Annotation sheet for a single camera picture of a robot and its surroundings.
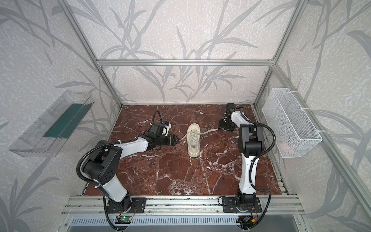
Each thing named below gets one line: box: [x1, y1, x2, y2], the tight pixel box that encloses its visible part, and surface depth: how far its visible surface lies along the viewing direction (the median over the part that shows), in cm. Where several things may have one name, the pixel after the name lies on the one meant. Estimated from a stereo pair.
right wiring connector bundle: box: [235, 215, 258, 227], surface depth 74 cm
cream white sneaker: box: [186, 123, 201, 158], surface depth 93 cm
